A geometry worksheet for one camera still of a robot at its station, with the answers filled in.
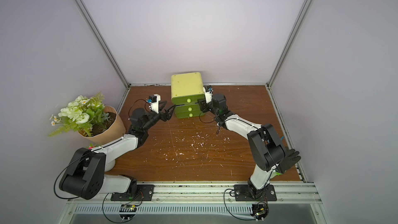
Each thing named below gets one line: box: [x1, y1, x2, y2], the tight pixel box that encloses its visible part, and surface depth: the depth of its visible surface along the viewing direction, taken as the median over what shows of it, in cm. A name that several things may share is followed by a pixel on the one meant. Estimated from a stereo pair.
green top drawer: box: [171, 93, 206, 106], surface depth 89 cm
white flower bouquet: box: [48, 91, 110, 137], surface depth 68 cm
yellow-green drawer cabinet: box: [171, 72, 206, 119], surface depth 92 cm
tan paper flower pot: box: [77, 105, 126, 145], surface depth 79 cm
